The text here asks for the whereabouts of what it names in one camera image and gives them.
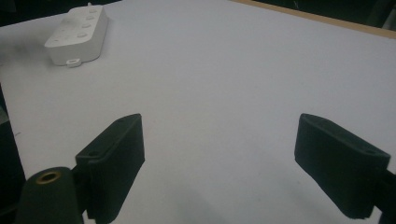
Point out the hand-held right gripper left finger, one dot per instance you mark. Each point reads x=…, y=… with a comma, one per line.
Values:
x=115, y=161

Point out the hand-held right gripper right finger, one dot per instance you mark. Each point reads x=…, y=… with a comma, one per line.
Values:
x=339, y=168

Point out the white power strip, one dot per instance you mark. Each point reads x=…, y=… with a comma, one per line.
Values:
x=77, y=34

